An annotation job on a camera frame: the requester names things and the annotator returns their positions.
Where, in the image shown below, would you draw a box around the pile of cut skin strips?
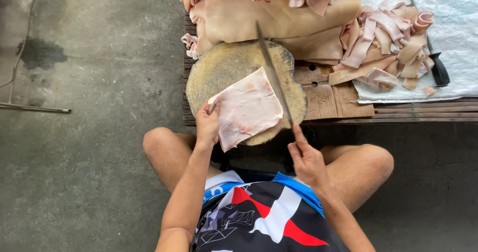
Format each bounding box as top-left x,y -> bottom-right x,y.
328,0 -> 437,92

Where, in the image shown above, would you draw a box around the round wooden chopping block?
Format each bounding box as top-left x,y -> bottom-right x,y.
185,40 -> 308,146

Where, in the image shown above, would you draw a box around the pale pork skin sheet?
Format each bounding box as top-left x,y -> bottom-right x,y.
206,66 -> 284,153

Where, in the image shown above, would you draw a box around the metal rod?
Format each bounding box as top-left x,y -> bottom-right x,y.
0,101 -> 72,114

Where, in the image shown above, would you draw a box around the stack of large pork skins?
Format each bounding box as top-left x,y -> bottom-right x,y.
177,0 -> 370,66

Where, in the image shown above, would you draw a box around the small pork skin scraps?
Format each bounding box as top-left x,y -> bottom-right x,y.
181,33 -> 199,61

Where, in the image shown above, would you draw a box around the thin grey cable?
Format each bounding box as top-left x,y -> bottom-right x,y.
0,0 -> 41,104

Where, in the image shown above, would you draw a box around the black-handled sharpening steel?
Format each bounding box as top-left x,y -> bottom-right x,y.
405,0 -> 451,88

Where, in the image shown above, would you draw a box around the person's patterned shirt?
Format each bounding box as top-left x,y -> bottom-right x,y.
190,171 -> 352,252

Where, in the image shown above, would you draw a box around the person's left leg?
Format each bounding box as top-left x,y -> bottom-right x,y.
143,127 -> 225,195

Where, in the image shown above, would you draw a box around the person's left hand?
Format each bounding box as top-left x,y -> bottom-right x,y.
195,99 -> 222,148

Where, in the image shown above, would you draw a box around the long steel knife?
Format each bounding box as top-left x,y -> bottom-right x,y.
255,20 -> 299,134

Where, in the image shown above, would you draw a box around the brown cardboard sheet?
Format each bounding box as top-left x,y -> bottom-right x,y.
293,60 -> 375,121

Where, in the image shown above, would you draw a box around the person's leg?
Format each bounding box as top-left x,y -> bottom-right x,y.
143,127 -> 225,195
293,144 -> 395,214

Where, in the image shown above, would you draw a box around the white woven plastic sheet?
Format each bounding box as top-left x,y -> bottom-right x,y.
351,0 -> 478,105

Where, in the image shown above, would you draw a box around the low wooden slat bench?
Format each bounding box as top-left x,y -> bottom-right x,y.
182,12 -> 478,127

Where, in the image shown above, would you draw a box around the person's right leg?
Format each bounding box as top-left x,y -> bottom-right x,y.
293,144 -> 395,214

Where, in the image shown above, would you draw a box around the person's right hand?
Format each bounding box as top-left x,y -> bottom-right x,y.
287,124 -> 332,193

